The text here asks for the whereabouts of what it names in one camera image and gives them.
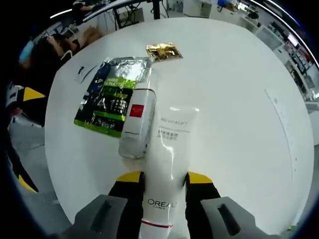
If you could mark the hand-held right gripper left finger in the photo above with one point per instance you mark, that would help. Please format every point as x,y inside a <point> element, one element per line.
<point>124,199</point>

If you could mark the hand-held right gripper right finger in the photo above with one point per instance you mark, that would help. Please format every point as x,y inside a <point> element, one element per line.
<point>199,194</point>

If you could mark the large white skincare tube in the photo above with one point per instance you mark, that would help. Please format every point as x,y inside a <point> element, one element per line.
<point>169,154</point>

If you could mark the small clear skincare sachet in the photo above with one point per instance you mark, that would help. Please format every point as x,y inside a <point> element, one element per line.
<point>87,72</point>

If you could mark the green black skincare sachet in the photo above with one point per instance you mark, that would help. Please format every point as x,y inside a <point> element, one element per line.
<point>99,117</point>

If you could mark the white red-label skincare bottle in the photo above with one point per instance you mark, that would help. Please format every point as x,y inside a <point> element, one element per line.
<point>138,129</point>

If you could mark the silver blue skincare sachet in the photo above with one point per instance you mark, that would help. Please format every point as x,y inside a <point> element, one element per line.
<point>127,71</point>

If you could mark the gold foil skincare sachet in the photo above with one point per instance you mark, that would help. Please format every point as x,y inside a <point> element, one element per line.
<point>163,51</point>

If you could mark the grey mesh office chair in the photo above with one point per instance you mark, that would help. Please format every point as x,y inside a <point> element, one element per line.
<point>30,122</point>

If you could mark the person's head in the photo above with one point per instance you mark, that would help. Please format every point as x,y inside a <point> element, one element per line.
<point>53,43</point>

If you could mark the white standing desk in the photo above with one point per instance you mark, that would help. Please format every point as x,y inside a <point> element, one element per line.
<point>156,10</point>

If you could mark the red white display shelf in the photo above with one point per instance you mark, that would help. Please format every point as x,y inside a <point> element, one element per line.
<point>302,62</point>

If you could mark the white low cabinet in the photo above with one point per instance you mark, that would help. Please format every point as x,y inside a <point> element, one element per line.
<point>236,17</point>

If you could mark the pink wall screen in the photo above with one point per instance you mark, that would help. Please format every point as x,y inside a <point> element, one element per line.
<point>292,39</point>

